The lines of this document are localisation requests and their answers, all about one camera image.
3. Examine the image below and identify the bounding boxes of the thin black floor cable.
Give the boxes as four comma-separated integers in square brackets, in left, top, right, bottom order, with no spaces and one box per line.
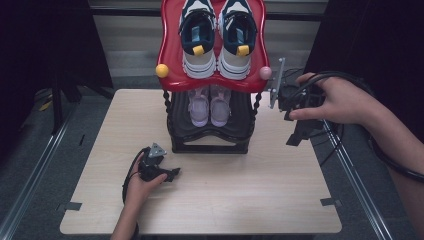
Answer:
[284,67,305,81]

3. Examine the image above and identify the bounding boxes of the grey tape piece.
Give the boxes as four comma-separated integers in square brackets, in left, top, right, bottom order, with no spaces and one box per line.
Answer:
[320,197,343,208]
[56,201,83,213]

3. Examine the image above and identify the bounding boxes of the person's right hand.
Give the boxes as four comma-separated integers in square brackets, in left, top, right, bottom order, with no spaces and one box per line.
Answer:
[288,71,380,126]

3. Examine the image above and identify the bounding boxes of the red and black shoe rack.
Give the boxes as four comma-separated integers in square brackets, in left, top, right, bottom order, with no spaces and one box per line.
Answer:
[155,0,273,155]

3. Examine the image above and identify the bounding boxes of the yellow tape strip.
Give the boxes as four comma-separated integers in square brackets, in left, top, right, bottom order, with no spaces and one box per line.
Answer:
[37,99,53,113]

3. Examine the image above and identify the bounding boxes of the navy white sneaker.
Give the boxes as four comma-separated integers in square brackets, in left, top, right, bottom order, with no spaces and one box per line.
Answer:
[217,0,258,81]
[178,0,218,80]

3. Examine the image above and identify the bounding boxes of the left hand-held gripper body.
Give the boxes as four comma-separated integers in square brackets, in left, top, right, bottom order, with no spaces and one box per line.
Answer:
[137,142,168,183]

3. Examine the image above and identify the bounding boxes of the metal floor rail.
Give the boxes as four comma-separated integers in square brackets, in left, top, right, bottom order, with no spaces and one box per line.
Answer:
[0,106,80,240]
[321,119,394,240]

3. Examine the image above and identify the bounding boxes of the purple sandal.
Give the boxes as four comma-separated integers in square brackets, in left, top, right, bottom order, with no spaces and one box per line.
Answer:
[187,87,210,128]
[209,84,232,128]

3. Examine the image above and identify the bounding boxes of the black floor cables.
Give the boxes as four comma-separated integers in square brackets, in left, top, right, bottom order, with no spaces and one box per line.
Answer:
[319,122,345,168]

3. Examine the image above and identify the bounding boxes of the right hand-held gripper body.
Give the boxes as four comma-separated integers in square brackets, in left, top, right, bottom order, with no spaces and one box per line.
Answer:
[269,57,326,122]

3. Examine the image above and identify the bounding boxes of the dark curtain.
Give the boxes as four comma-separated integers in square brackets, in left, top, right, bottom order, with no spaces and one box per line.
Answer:
[0,0,114,161]
[299,0,424,208]

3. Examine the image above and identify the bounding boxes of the person's left hand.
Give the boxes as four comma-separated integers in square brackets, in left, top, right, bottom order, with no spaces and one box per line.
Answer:
[123,161,169,209]

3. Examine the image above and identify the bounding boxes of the black metal stand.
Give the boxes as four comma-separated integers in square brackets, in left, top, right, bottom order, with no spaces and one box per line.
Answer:
[50,71,65,135]

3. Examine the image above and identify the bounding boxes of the black horizontal bar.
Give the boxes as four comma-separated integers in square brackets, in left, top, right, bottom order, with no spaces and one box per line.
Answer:
[89,7,329,22]

